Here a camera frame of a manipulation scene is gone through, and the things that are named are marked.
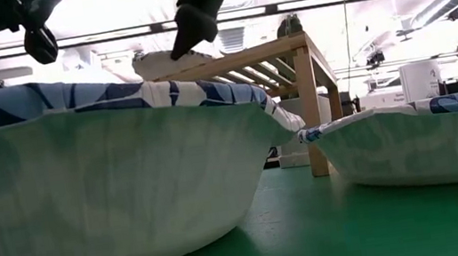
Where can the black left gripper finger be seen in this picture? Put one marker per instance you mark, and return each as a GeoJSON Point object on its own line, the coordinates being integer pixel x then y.
{"type": "Point", "coordinates": [194, 25]}

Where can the blue patterned paper bowl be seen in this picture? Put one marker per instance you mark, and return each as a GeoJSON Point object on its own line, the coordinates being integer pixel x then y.
{"type": "Point", "coordinates": [421, 150]}
{"type": "Point", "coordinates": [85, 188]}

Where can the wooden slatted shelf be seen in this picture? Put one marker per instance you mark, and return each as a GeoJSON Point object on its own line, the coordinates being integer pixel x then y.
{"type": "Point", "coordinates": [311, 112]}

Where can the green cactus plant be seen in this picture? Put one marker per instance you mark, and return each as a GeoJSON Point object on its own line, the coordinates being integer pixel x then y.
{"type": "Point", "coordinates": [289, 27]}

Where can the white plant pot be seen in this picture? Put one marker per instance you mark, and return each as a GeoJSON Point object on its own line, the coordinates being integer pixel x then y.
{"type": "Point", "coordinates": [295, 154]}

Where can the black ceiling spotlight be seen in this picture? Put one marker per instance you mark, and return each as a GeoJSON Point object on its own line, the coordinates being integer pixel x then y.
{"type": "Point", "coordinates": [375, 58]}

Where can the white equipment case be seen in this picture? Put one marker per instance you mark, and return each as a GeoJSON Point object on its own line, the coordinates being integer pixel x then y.
{"type": "Point", "coordinates": [380, 98]}

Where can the white cylindrical machine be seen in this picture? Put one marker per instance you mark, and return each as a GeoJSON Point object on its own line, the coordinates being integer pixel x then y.
{"type": "Point", "coordinates": [419, 79]}

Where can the green table mat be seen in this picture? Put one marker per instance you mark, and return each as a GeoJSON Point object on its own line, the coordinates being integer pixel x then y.
{"type": "Point", "coordinates": [359, 226]}

